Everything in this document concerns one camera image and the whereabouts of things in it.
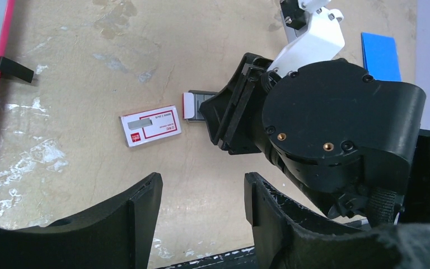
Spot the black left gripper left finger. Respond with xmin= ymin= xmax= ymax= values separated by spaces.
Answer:
xmin=0 ymin=173 xmax=163 ymax=268

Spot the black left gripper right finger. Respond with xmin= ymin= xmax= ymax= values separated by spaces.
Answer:
xmin=244 ymin=172 xmax=430 ymax=268

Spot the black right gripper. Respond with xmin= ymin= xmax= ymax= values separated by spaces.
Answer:
xmin=199 ymin=53 xmax=282 ymax=155

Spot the red white staple box sleeve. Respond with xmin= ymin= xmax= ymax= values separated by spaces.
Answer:
xmin=119 ymin=105 xmax=182 ymax=147

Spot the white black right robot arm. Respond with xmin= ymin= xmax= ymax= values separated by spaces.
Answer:
xmin=199 ymin=53 xmax=430 ymax=226

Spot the blue paper folder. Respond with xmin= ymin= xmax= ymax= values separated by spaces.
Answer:
xmin=361 ymin=33 xmax=402 ymax=82

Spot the black whiteboard clip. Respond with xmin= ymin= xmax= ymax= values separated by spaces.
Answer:
xmin=0 ymin=56 xmax=34 ymax=83

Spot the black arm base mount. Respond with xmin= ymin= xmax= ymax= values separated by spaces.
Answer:
xmin=165 ymin=246 xmax=259 ymax=269

